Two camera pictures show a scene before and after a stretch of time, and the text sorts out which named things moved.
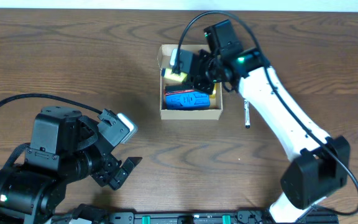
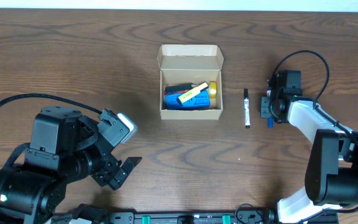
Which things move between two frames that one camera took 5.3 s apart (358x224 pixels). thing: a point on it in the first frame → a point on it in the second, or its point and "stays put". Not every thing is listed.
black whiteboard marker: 247,114 stays put
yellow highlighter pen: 166,73 → 193,91
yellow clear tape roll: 213,95 stays put
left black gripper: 104,171 stays put
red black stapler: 178,89 stays put
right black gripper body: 207,73 → 267,107
